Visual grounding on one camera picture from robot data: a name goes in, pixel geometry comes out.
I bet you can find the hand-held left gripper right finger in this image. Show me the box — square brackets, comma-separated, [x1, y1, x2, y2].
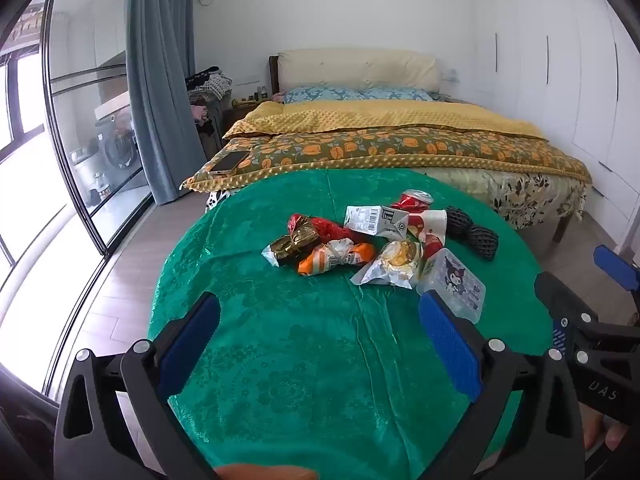
[417, 290, 586, 480]

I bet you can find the green patterned tablecloth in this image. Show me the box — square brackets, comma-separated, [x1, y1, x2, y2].
[146, 167, 553, 480]

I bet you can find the orange snack wrapper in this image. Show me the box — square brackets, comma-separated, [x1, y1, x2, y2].
[297, 239, 377, 277]

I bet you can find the smartphone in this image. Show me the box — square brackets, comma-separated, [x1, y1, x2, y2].
[207, 151, 250, 176]

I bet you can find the orange floral quilt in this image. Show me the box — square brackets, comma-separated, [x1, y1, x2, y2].
[182, 127, 594, 196]

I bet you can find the red drink can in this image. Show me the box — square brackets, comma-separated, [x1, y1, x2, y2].
[390, 189, 434, 214]

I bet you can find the clear cartoon plastic container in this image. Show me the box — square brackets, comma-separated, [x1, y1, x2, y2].
[416, 248, 487, 324]

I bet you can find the cream headboard cushion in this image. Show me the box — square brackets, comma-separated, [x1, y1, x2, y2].
[277, 49, 442, 93]

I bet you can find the black framed glass partition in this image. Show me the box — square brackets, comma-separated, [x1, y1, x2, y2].
[40, 0, 157, 261]

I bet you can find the gold and brown snack wrapper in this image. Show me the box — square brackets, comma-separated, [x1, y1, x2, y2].
[262, 222, 322, 269]

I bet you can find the wooden nightstand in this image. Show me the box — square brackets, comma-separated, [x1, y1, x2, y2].
[222, 97, 262, 137]

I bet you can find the yellow dotted blanket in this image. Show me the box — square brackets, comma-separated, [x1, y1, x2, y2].
[222, 100, 547, 142]

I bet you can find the white milk carton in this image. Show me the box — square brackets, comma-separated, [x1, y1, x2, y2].
[342, 205, 412, 242]

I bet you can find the wooden bed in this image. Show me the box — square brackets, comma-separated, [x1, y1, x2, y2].
[182, 49, 594, 244]

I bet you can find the black foam fruit net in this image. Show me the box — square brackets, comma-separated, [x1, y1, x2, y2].
[445, 205, 500, 262]

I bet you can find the washing machine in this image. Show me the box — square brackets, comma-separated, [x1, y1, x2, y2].
[94, 105, 144, 172]

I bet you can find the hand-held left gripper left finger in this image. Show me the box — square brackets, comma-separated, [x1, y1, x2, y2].
[52, 291, 223, 480]

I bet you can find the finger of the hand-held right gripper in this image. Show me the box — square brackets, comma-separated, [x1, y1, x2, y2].
[594, 245, 640, 306]
[534, 271, 599, 332]

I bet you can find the grey-blue curtain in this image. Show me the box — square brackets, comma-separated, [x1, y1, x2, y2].
[124, 0, 209, 206]

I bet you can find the pile of clothes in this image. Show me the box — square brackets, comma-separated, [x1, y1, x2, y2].
[186, 66, 234, 137]

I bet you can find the bread wrapper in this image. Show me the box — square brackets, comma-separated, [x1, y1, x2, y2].
[350, 240, 427, 290]

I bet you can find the person's left hand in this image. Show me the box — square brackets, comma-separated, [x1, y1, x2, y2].
[215, 462, 319, 480]

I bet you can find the black and white spotted cloth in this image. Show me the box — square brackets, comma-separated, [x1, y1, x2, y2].
[205, 190, 234, 214]

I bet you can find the red plastic bag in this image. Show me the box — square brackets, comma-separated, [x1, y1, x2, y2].
[287, 213, 372, 247]

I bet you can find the red and white paper cup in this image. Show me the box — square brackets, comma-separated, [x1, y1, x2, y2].
[407, 209, 449, 262]

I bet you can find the white wardrobe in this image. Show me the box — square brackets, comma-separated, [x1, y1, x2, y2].
[467, 0, 640, 261]

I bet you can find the leaf print bed sheet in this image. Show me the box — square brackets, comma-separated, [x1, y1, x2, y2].
[425, 167, 588, 231]

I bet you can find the window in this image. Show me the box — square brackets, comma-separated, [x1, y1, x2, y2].
[0, 2, 57, 271]

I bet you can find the person's right hand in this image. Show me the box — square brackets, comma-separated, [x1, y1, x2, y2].
[582, 401, 630, 455]

